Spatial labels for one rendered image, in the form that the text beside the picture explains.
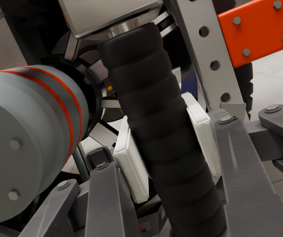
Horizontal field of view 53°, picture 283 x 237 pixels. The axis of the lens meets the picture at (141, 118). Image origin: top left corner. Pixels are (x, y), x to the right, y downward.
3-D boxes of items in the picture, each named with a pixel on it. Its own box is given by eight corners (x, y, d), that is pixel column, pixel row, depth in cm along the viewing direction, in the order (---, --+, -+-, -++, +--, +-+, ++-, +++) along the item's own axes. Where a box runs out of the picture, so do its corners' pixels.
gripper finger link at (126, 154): (149, 201, 14) (135, 205, 14) (147, 149, 21) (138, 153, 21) (126, 147, 13) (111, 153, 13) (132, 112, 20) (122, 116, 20)
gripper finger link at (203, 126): (194, 122, 13) (210, 117, 13) (179, 94, 20) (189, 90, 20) (214, 178, 14) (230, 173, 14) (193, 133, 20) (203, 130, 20)
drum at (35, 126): (107, 132, 46) (69, 48, 42) (75, 206, 25) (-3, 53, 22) (29, 161, 47) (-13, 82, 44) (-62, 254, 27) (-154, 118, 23)
